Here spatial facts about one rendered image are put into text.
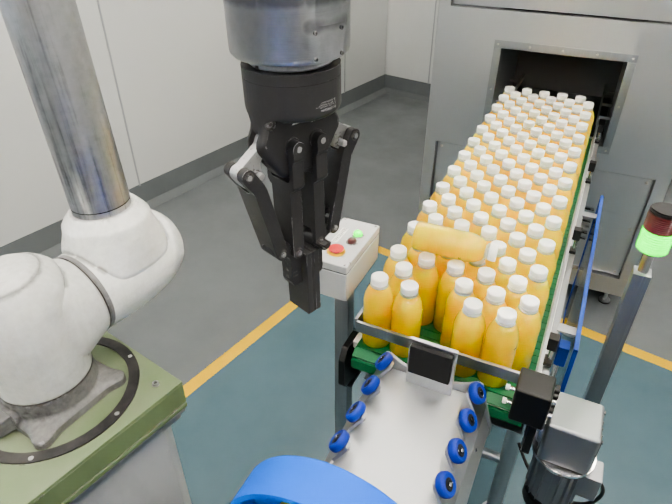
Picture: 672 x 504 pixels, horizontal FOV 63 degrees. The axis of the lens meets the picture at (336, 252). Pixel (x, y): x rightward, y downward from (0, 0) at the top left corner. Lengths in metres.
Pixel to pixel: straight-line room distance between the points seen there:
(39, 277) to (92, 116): 0.26
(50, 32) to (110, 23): 2.65
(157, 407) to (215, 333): 1.70
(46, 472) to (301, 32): 0.81
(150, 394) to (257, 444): 1.26
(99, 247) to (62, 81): 0.27
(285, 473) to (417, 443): 0.45
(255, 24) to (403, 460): 0.88
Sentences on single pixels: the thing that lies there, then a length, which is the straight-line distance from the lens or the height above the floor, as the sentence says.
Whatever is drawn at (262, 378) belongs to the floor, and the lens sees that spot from 2.50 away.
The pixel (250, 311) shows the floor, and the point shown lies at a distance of 2.83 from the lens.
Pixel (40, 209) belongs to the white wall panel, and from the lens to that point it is 3.54.
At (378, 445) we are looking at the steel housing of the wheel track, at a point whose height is 0.93.
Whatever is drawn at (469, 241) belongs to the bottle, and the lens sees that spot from 1.27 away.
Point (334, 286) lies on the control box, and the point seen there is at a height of 1.04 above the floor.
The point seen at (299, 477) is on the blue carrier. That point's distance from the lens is 0.72.
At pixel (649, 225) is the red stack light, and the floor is 1.22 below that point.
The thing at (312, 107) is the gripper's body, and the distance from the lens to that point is 0.41.
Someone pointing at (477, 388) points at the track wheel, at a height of 0.98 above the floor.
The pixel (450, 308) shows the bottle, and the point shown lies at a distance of 1.25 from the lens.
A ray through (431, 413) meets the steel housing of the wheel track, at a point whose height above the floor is 0.93.
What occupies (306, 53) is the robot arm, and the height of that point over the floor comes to 1.73.
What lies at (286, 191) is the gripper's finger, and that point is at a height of 1.61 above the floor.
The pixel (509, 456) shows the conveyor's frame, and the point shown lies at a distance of 1.87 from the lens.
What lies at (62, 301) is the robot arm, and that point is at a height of 1.28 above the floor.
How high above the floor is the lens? 1.83
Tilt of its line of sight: 35 degrees down
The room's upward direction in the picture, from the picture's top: straight up
